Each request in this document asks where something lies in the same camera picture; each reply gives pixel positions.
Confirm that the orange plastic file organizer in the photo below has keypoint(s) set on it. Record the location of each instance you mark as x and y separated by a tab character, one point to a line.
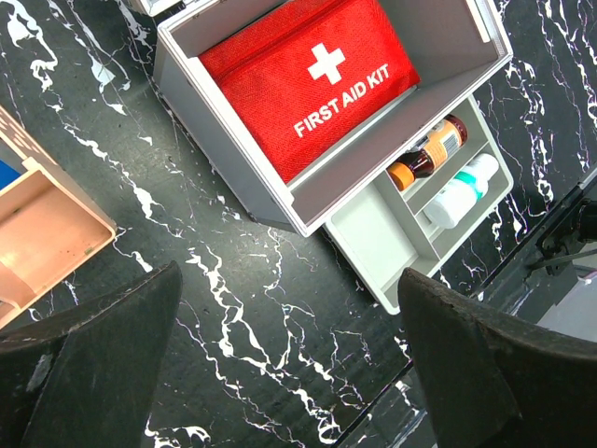
49	225

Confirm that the brown bottle orange cap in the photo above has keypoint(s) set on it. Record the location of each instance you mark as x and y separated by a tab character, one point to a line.
429	153

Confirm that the clear bottle white cap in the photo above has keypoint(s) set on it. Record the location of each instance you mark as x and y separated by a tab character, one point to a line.
462	193

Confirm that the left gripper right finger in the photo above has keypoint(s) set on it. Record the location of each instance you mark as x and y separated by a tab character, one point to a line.
491	379

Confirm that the silver metal medicine case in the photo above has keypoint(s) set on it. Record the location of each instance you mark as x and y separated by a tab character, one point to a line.
455	47

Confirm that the red first aid pouch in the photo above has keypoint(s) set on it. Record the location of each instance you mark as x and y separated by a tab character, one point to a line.
309	72

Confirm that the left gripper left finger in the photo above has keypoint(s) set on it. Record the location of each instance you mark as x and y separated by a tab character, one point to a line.
86	377

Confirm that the grey plastic tray insert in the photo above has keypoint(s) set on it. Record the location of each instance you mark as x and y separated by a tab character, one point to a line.
382	231

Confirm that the blue grey sharpener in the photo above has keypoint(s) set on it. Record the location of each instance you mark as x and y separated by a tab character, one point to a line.
8	173

